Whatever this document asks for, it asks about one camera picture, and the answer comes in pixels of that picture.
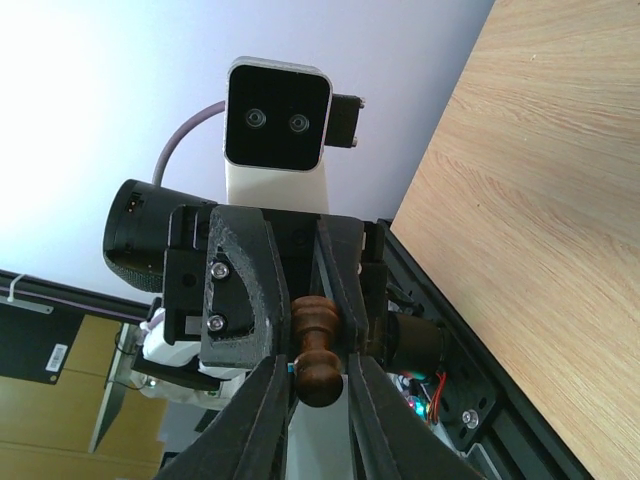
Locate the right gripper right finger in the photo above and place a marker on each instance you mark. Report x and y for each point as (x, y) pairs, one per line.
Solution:
(388, 439)

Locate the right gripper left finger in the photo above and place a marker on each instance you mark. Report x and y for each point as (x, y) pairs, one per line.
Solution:
(248, 439)

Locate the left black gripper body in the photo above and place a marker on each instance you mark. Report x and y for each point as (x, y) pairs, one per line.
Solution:
(156, 240)

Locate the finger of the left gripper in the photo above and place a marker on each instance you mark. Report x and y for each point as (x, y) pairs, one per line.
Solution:
(247, 286)
(337, 253)

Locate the dark pawn passed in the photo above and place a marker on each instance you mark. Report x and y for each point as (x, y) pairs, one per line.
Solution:
(317, 368)

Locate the cardboard boxes in background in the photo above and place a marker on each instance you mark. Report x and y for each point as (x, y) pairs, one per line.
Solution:
(64, 415)

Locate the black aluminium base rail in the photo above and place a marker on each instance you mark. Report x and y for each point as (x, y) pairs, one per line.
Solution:
(483, 414)

